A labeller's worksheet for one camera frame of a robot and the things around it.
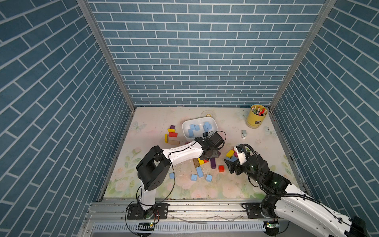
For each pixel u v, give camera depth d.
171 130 1.05
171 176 0.87
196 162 0.90
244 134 1.02
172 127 1.06
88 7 0.71
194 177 0.83
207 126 1.05
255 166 0.54
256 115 0.99
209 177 0.83
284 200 0.53
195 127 1.05
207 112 1.19
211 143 0.68
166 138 1.01
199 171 0.87
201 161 0.91
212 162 0.89
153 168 0.47
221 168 0.86
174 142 0.99
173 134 1.04
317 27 0.78
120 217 0.72
